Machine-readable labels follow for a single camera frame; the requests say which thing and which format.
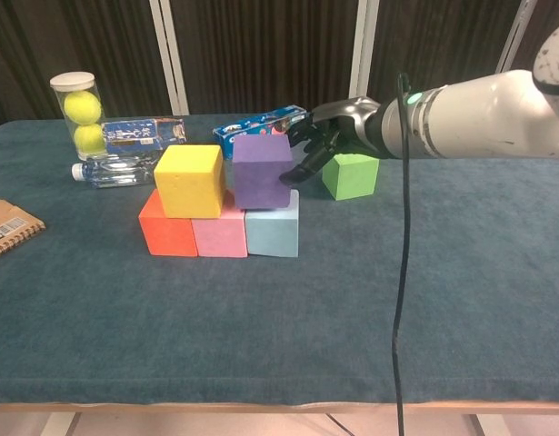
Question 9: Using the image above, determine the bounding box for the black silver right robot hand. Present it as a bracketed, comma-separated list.
[278, 95, 384, 186]

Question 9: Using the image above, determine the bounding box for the green foam cube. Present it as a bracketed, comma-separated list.
[321, 152, 381, 202]

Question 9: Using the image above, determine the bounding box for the purple foam cube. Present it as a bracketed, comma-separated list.
[232, 134, 294, 211]

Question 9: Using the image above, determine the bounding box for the light blue foam cube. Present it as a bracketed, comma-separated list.
[245, 188, 300, 259]

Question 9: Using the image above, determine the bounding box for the yellow foam cube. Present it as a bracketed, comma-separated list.
[154, 144, 228, 219]

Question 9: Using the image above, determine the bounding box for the pink foam cube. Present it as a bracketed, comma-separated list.
[190, 189, 249, 259]

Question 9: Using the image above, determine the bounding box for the orange foam cube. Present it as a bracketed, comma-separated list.
[138, 187, 199, 258]

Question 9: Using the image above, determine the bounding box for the blue Oreo cookie box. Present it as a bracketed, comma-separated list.
[212, 104, 310, 161]

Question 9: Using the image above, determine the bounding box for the blue orange snack box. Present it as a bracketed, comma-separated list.
[101, 116, 188, 154]

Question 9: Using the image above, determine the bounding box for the clear plastic water bottle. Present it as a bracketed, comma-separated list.
[71, 154, 165, 189]

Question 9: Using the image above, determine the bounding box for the dark blue table cloth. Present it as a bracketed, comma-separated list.
[0, 106, 559, 408]

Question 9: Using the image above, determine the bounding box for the yellow tennis ball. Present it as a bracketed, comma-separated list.
[73, 123, 106, 154]
[63, 90, 103, 126]

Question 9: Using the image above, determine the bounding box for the clear tennis ball tube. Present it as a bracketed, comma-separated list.
[49, 71, 108, 163]

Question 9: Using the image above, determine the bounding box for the brown spiral notebook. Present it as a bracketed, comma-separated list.
[0, 198, 47, 263]

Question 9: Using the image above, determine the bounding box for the white partition post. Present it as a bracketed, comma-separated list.
[494, 0, 537, 74]
[149, 0, 190, 116]
[346, 0, 381, 112]

